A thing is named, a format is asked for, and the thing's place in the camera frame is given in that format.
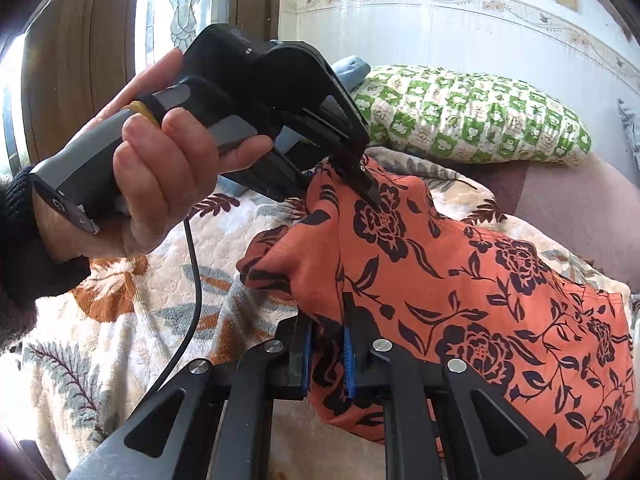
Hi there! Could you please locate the patterned glass window pane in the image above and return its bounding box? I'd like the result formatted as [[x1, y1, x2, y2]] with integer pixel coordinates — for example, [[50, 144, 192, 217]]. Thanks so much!
[[135, 0, 221, 72]]

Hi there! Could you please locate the wooden door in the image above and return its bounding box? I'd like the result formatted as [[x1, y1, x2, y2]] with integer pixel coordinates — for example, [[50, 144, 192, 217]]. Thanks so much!
[[20, 0, 146, 166]]

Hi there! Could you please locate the cream leaf-print plush blanket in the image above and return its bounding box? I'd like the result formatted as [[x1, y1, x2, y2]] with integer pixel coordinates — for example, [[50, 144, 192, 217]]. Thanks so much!
[[15, 152, 640, 480]]

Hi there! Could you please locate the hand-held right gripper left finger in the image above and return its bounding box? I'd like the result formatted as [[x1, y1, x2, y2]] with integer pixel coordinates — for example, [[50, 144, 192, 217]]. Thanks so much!
[[67, 316, 315, 480]]

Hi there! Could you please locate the mauve bed sheet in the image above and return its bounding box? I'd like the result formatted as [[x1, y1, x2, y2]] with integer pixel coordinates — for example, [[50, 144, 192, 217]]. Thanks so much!
[[450, 152, 640, 293]]

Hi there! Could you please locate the person's left hand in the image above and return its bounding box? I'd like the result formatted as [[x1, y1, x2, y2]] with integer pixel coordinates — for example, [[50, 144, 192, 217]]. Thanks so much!
[[35, 50, 274, 260]]

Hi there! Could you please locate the orange floral garment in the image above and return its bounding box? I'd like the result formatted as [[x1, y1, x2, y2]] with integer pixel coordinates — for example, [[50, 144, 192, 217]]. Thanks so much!
[[236, 152, 636, 463]]

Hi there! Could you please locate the black cable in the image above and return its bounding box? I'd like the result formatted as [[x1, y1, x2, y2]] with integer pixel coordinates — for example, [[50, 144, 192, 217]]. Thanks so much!
[[147, 217, 204, 397]]

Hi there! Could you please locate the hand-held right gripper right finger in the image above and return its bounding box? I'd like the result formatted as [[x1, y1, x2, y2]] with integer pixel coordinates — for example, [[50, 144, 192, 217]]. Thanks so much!
[[342, 292, 586, 480]]

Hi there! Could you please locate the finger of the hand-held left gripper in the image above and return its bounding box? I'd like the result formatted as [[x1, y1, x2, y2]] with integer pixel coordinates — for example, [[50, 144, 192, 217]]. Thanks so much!
[[320, 95, 389, 212], [219, 137, 312, 204]]

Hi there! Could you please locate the person's left forearm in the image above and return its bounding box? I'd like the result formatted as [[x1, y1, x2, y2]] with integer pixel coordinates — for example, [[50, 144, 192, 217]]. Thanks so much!
[[0, 165, 92, 353]]

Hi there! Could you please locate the blue-grey towel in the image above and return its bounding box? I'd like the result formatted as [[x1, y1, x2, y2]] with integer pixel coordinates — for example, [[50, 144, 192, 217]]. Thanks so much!
[[280, 55, 372, 162]]

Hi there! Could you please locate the light blue cloth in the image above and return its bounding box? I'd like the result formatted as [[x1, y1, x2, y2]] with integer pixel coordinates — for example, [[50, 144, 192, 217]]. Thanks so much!
[[617, 99, 640, 156]]

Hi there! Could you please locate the green patterned pillow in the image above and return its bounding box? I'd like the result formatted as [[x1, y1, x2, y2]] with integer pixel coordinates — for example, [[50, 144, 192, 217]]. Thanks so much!
[[350, 64, 593, 166]]

